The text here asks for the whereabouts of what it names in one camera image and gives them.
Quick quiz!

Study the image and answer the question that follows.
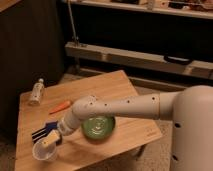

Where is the green bowl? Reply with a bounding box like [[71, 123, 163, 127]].
[[81, 116, 116, 140]]

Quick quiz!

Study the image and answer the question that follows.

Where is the lower wooden shelf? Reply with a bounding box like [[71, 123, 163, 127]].
[[65, 42, 213, 80]]

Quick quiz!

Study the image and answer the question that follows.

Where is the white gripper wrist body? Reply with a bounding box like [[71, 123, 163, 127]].
[[57, 112, 81, 136]]

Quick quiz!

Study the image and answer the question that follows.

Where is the black handle on shelf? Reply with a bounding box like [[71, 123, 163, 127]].
[[164, 56, 193, 65]]

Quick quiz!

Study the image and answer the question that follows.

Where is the cream flat gripper finger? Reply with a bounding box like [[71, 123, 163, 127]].
[[42, 130, 60, 148]]

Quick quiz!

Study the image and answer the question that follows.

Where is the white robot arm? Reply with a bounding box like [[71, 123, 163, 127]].
[[56, 85, 213, 171]]

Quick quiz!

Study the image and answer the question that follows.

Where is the clear plastic bottle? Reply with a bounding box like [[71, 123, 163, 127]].
[[29, 78, 44, 106]]

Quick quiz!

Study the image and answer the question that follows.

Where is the upper wooden shelf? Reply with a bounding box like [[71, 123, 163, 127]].
[[61, 0, 213, 20]]

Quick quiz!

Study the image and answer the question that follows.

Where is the wooden table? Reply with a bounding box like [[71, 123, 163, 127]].
[[15, 71, 162, 171]]

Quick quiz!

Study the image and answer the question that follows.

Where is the wooden shelf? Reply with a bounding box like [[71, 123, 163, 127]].
[[61, 0, 213, 20], [65, 42, 213, 80]]

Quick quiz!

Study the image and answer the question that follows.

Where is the orange carrot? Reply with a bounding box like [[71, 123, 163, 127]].
[[49, 101, 71, 114]]

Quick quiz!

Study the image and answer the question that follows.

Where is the metal shelf pole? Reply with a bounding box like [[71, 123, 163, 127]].
[[67, 0, 79, 46]]

